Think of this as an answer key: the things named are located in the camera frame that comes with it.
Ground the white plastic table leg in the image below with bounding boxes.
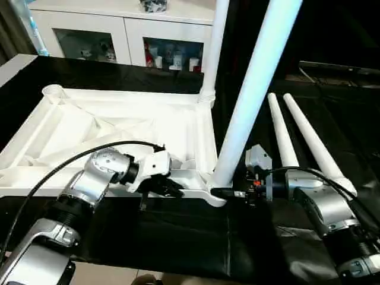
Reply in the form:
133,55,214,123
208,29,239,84
199,0,231,108
267,92,301,170
283,93,357,197
208,0,304,192

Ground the white plastic table top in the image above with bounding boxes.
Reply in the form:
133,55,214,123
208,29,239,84
0,85,227,208

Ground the black work mat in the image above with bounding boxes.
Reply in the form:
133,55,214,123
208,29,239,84
0,55,380,283

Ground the glossy black long bar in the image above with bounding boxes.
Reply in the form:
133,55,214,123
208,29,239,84
299,59,380,75

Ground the white cabinet with glass doors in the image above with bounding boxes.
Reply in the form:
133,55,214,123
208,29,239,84
27,0,214,75

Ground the crumpled silver black object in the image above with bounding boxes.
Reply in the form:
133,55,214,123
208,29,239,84
140,0,169,14

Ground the light blue plastic bottle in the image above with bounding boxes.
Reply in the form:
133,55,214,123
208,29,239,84
12,0,49,58

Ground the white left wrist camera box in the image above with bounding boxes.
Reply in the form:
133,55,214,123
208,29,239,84
127,151,173,194

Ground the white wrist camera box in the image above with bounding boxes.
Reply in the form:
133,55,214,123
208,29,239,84
245,145,273,176
127,151,173,194

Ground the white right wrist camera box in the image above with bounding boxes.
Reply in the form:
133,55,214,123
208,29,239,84
245,145,273,176

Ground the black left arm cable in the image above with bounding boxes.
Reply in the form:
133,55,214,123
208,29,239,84
0,141,166,251

